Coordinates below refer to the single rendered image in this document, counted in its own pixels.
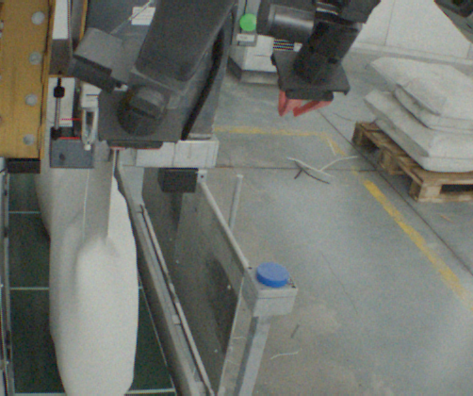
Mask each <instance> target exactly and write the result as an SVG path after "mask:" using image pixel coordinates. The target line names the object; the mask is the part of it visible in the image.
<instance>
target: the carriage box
mask: <svg viewBox="0 0 473 396"><path fill-rule="evenodd" d="M0 2H3V3H5V4H6V5H5V16H4V26H3V28H4V36H3V38H2V43H3V47H2V60H1V75H0V157H14V158H23V157H39V158H40V159H44V144H45V122H46V115H47V94H48V87H49V78H48V74H49V73H50V59H51V55H52V39H53V32H54V23H55V11H56V6H57V0H0Z"/></svg>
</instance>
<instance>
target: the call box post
mask: <svg viewBox="0 0 473 396"><path fill-rule="evenodd" d="M271 317H272V315H270V316H252V321H251V325H250V329H249V333H248V336H247V341H246V344H245V349H244V353H243V356H242V360H241V363H240V368H239V372H238V376H237V380H236V385H235V390H234V393H233V396H251V394H252V391H253V385H254V381H255V378H256V375H257V371H258V368H259V363H260V360H261V356H262V353H263V350H264V346H265V342H266V339H267V335H268V331H269V325H270V321H271Z"/></svg>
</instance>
